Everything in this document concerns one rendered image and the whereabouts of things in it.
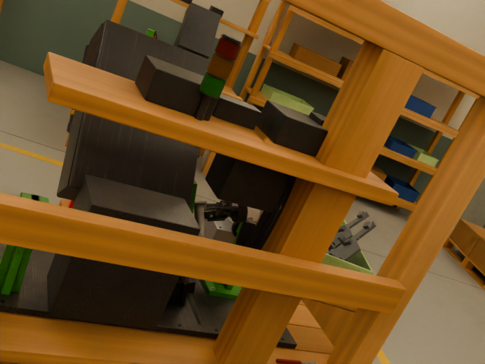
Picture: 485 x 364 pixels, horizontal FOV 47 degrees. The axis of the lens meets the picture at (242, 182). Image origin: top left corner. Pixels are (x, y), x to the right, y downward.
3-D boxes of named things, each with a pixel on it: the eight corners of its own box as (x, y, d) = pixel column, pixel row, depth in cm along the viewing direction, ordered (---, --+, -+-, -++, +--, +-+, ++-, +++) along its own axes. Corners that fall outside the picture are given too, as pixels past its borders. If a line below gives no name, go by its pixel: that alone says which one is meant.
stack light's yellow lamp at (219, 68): (203, 69, 124) (211, 50, 123) (222, 76, 126) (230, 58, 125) (209, 75, 120) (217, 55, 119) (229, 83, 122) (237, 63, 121)
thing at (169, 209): (46, 276, 159) (84, 172, 150) (144, 292, 173) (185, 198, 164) (48, 316, 144) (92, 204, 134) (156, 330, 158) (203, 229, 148)
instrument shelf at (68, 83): (42, 67, 126) (47, 50, 125) (346, 167, 168) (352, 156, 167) (47, 101, 105) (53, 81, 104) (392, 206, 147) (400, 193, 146)
